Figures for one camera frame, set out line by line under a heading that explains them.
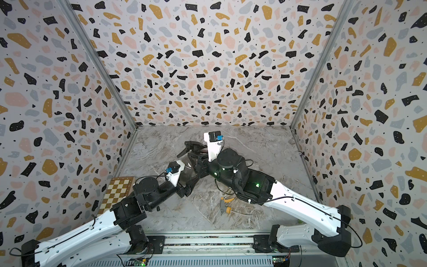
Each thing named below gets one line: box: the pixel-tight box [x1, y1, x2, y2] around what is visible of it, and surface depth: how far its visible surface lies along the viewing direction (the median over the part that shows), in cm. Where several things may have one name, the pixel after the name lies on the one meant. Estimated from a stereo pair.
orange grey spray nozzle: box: [220, 196, 235, 216], surface depth 87 cm
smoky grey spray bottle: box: [179, 158, 196, 187], surface depth 59 cm
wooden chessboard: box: [96, 176, 136, 217], surface depth 89 cm
